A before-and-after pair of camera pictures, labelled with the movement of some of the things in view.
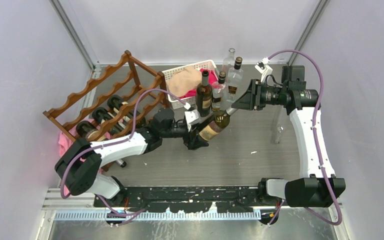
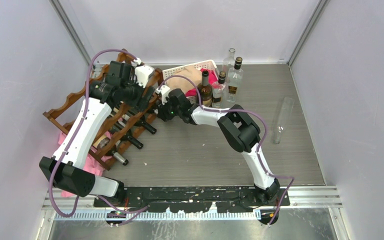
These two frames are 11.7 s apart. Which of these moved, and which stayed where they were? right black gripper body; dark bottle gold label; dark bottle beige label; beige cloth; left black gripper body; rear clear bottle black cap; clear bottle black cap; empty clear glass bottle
Moved: left black gripper body; dark bottle beige label; right black gripper body
Stayed: rear clear bottle black cap; clear bottle black cap; dark bottle gold label; beige cloth; empty clear glass bottle
